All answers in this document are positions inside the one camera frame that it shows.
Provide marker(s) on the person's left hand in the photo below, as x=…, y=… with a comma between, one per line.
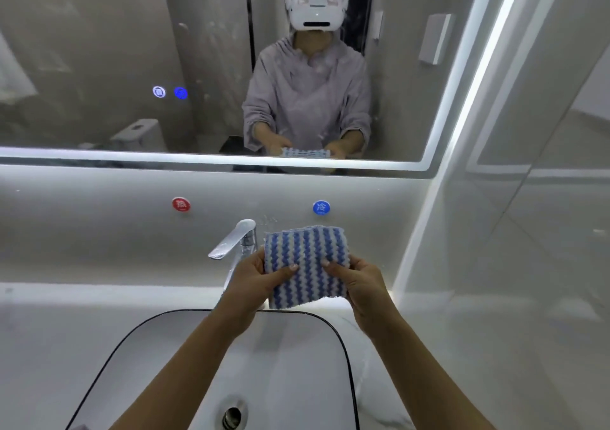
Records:
x=245, y=284

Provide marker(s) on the person's right hand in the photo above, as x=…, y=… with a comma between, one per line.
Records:
x=368, y=296

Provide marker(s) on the person's left thumb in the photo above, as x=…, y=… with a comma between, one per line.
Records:
x=282, y=275

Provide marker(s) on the person's right thumb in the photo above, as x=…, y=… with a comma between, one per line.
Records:
x=337, y=271

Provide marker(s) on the blue white striped cleaning cloth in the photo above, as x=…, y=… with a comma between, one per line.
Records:
x=307, y=263

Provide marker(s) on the person's right forearm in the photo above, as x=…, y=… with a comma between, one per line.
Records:
x=419, y=377

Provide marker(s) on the person's left forearm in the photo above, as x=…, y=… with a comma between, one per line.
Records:
x=190, y=372

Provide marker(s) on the chrome sink faucet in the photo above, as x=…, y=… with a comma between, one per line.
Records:
x=234, y=241

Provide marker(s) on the blue round sticker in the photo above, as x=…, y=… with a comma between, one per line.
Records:
x=321, y=208

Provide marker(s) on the white sink basin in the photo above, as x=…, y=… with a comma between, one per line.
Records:
x=267, y=372

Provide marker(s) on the red round sticker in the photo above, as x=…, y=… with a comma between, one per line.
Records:
x=181, y=204

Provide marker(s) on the chrome sink drain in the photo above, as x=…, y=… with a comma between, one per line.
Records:
x=234, y=415

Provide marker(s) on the blue lit mirror touch button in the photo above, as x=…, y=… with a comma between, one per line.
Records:
x=180, y=93

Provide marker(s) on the white lit mirror touch button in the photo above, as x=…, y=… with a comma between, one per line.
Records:
x=159, y=92

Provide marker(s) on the lit wall mirror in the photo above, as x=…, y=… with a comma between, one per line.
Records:
x=119, y=38

